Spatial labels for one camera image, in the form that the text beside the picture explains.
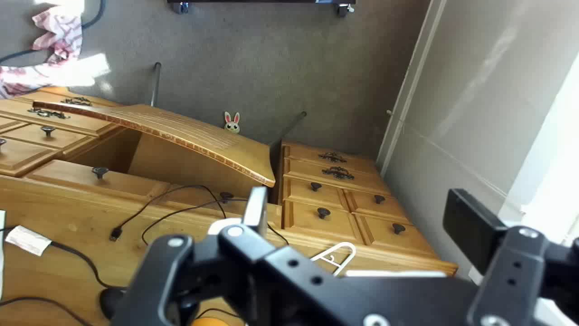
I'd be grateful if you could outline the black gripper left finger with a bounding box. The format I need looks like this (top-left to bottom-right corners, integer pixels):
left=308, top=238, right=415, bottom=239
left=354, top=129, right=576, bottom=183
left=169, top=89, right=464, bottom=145
left=111, top=187, right=287, bottom=326

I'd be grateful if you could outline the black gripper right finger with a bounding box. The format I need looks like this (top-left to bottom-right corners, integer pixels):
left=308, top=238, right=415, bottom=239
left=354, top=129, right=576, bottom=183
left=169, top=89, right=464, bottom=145
left=442, top=187, right=579, bottom=326

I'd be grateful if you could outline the white cable adapter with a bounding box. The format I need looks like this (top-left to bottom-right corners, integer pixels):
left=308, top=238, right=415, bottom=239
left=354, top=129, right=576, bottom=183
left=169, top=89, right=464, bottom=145
left=4, top=225, right=55, bottom=259

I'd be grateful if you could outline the small bunny figure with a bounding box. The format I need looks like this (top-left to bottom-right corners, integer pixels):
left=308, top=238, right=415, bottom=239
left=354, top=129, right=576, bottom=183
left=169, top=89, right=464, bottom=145
left=223, top=111, right=243, bottom=136

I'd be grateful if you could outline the black USB cable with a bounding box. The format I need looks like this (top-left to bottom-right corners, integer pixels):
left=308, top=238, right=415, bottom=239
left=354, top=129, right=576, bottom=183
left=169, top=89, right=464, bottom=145
left=107, top=183, right=231, bottom=247

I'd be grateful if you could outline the pink patterned cloth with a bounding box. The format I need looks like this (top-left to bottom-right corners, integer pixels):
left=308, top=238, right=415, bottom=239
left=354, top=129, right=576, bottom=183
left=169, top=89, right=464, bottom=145
left=0, top=6, right=86, bottom=100

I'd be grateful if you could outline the wooden roll-top desk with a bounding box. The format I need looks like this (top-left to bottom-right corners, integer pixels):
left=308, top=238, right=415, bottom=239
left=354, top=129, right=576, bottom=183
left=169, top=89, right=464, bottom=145
left=0, top=85, right=460, bottom=326

